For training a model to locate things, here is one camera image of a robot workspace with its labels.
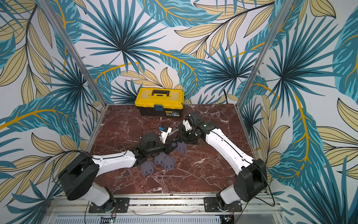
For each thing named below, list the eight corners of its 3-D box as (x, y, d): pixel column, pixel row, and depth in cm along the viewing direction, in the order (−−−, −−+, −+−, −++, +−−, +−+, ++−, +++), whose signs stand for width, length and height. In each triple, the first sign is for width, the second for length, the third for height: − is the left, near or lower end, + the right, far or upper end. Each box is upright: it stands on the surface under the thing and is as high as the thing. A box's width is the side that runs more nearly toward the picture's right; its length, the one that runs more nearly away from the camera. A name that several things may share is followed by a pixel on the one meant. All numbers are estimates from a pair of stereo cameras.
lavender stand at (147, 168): (143, 175, 85) (142, 174, 83) (141, 165, 89) (140, 163, 87) (154, 172, 87) (154, 170, 85) (152, 161, 91) (151, 160, 89)
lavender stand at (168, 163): (163, 169, 88) (163, 167, 86) (164, 158, 92) (164, 156, 91) (174, 169, 88) (174, 168, 86) (174, 158, 92) (174, 157, 91)
